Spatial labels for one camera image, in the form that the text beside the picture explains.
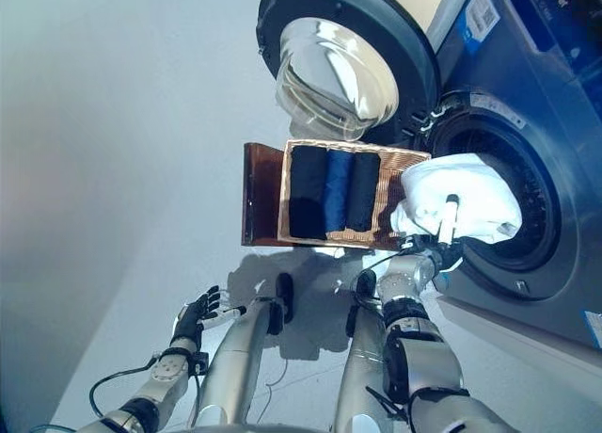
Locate blue white energy label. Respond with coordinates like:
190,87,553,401
582,310,602,350

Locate black robot foot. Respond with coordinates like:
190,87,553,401
355,270,378,303
275,272,295,336

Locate round glass washing machine door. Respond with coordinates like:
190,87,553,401
256,0,441,143

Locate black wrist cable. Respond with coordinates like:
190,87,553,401
87,356,204,425
365,248,406,275

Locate black right robot foot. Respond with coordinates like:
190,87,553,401
355,270,378,303

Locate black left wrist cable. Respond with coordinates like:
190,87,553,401
87,356,204,425

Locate rectangular wicker laundry basket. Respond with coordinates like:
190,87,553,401
277,138,432,252

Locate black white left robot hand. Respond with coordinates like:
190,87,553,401
170,284,249,353

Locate blue garment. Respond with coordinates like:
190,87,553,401
323,150,356,233

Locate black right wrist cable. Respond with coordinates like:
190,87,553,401
365,248,406,275

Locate white garment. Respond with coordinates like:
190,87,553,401
389,152,524,270

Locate large black folded garment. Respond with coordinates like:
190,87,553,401
287,148,329,241

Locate brown glossy stool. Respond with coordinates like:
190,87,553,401
241,142,291,248

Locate black left robot foot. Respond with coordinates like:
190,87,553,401
275,272,295,336

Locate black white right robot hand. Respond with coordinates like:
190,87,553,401
398,194,467,267

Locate small black garment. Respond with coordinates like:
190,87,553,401
345,153,382,233

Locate dark grey washing machine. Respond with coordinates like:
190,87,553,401
404,0,602,350

